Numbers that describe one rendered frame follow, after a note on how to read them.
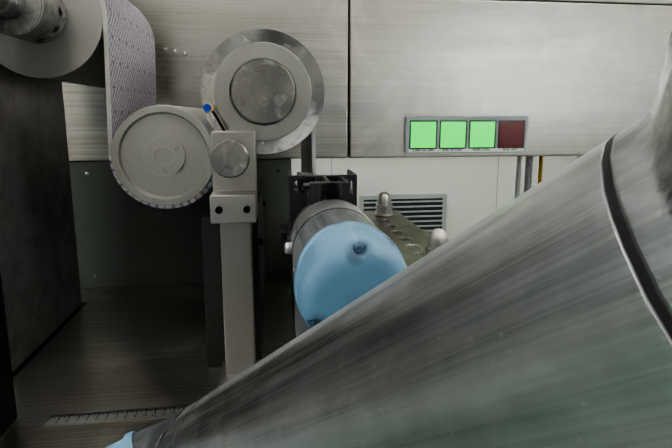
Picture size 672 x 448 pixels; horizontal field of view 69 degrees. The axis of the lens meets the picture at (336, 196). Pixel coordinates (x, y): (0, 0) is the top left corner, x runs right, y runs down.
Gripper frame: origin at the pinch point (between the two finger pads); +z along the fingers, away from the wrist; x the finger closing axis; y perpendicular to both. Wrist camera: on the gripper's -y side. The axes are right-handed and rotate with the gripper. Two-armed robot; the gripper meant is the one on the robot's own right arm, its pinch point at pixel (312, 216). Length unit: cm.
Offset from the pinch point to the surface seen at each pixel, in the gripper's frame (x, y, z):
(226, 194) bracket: 10.3, 4.6, -9.1
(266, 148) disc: 5.9, 9.2, -2.6
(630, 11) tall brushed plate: -66, 33, 30
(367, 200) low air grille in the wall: -59, -45, 262
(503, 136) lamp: -40, 9, 29
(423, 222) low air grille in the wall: -99, -61, 262
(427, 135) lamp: -24.8, 9.2, 29.3
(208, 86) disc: 12.5, 16.6, -2.6
